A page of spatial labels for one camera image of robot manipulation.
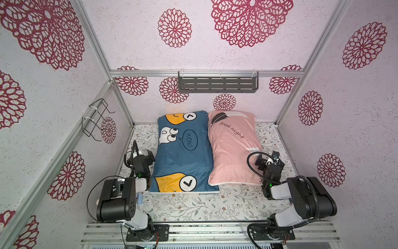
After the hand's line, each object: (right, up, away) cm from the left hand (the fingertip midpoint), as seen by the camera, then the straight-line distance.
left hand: (141, 153), depth 93 cm
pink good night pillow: (+55, +11, +2) cm, 56 cm away
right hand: (+76, 0, -4) cm, 76 cm away
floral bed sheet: (+56, -26, -9) cm, 62 cm away
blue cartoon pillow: (+26, -4, -2) cm, 26 cm away
